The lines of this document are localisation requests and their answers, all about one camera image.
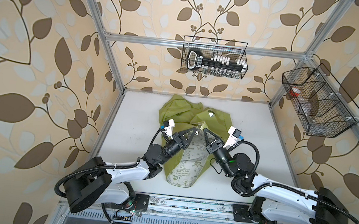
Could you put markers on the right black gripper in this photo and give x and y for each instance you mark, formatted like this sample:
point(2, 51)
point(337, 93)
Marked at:
point(211, 146)

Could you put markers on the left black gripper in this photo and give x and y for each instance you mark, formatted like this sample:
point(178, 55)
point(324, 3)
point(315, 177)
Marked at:
point(177, 142)

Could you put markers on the green zip-up hooded jacket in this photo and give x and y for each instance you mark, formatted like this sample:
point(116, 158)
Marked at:
point(188, 165)

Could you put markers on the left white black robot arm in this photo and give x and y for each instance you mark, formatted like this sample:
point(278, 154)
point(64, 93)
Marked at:
point(100, 182)

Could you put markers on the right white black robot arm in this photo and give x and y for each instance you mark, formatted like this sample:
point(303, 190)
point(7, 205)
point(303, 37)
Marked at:
point(274, 201)

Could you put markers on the black tool set in basket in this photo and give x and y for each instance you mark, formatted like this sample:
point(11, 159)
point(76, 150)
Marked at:
point(215, 65)

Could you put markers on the red-capped item in basket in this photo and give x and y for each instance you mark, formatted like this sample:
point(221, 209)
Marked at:
point(294, 92)

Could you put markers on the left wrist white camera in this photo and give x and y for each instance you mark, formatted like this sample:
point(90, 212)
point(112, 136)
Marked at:
point(167, 129)

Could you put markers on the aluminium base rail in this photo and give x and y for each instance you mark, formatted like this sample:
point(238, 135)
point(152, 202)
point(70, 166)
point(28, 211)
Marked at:
point(189, 207)

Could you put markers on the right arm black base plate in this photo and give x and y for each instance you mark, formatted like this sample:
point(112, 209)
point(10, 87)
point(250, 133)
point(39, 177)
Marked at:
point(248, 214)

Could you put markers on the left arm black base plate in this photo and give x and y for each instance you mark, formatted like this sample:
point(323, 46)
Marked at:
point(137, 202)

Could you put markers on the black wire basket back wall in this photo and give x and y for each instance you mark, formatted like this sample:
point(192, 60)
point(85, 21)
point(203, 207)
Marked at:
point(233, 49)

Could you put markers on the black wire basket wall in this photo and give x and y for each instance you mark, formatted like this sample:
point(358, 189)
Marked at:
point(325, 107)
point(233, 49)

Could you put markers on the black wire basket right wall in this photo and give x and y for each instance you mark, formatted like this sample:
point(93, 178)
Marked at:
point(325, 107)

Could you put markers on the aluminium frame right post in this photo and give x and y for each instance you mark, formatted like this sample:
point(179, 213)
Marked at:
point(324, 14)

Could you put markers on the aluminium frame post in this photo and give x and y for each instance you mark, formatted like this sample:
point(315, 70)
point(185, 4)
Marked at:
point(324, 14)
point(97, 19)

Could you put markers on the aluminium frame left post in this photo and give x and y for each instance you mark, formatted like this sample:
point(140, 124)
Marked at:
point(97, 19)

